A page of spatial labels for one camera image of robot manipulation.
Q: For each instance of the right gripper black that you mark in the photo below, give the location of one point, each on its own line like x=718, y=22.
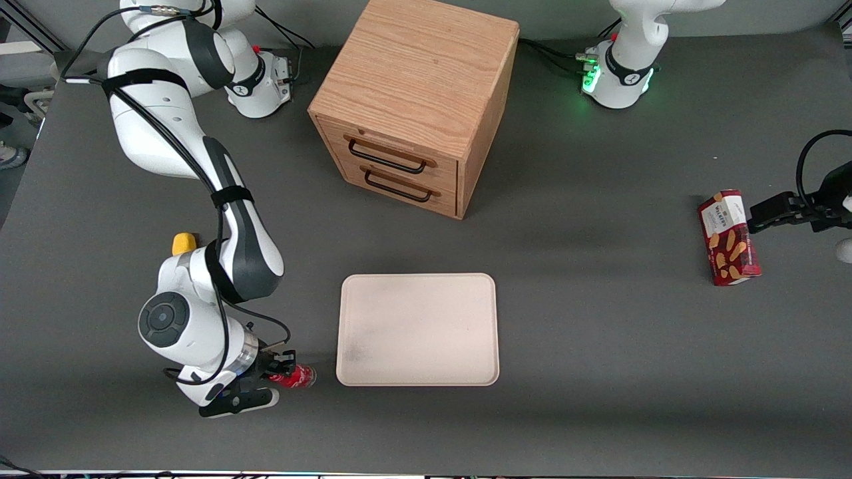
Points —
x=267, y=365

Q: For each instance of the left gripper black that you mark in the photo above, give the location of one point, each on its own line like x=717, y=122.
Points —
x=825, y=199

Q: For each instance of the red coke bottle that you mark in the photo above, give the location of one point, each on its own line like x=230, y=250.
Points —
x=299, y=377

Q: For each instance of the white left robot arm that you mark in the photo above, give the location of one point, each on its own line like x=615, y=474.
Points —
x=626, y=73

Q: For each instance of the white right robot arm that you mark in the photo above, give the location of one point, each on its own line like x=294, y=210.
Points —
x=153, y=133

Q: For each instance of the beige plastic tray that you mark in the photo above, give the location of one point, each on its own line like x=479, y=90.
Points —
x=418, y=329

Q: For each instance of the red cookie box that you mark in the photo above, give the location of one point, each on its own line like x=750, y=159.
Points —
x=729, y=238

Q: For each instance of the yellow toy fruit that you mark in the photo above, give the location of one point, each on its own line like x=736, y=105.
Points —
x=184, y=243

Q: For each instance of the wooden drawer front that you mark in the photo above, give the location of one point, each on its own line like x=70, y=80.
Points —
x=406, y=196
x=399, y=143

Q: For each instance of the wooden drawer cabinet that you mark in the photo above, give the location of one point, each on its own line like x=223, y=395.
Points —
x=419, y=73

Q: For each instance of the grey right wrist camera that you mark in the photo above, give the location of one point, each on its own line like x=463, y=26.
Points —
x=233, y=404

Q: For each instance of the grey aluminium frame rail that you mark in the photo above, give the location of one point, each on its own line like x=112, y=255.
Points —
x=30, y=23

